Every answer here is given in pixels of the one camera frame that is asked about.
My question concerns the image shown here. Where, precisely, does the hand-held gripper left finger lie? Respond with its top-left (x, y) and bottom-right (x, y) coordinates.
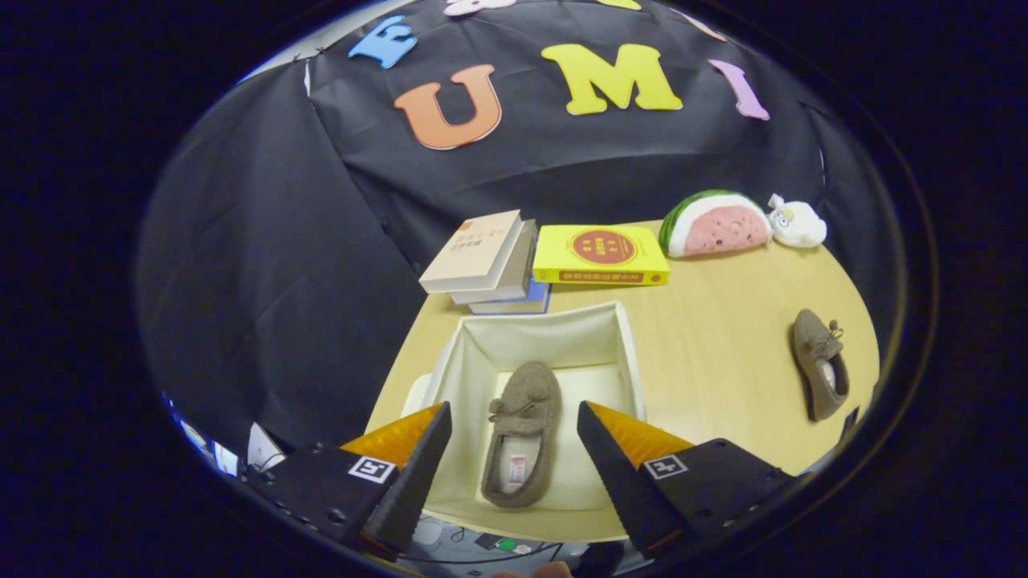
top-left (243, 401), bottom-right (453, 561)

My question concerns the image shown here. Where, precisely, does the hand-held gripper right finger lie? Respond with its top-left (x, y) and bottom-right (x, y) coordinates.
top-left (577, 401), bottom-right (798, 560)

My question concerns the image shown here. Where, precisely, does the brown suede shoe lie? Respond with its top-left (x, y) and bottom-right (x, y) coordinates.
top-left (791, 309), bottom-right (851, 423)
top-left (480, 360), bottom-right (563, 510)

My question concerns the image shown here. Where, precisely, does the cream fabric storage box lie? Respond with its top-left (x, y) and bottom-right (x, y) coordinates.
top-left (400, 301), bottom-right (648, 543)

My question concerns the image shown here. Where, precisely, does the black device with green light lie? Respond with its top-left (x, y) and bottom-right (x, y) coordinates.
top-left (474, 534), bottom-right (536, 557)

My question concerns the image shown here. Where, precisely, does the grey-edged thick book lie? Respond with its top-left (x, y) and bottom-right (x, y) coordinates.
top-left (450, 221), bottom-right (538, 306)

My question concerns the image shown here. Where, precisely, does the yellow book with red circle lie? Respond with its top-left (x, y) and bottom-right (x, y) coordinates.
top-left (532, 225), bottom-right (671, 287)

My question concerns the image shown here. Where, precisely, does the beige paperback book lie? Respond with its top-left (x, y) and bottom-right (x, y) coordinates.
top-left (419, 210), bottom-right (524, 294)

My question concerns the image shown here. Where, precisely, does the black backdrop cloth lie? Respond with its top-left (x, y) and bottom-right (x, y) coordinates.
top-left (135, 0), bottom-right (900, 474)

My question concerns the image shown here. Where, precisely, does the watermelon slice plush toy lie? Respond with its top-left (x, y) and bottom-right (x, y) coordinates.
top-left (659, 189), bottom-right (773, 259)

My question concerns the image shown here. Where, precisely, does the white plush toy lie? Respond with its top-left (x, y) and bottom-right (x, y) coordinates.
top-left (767, 193), bottom-right (828, 249)

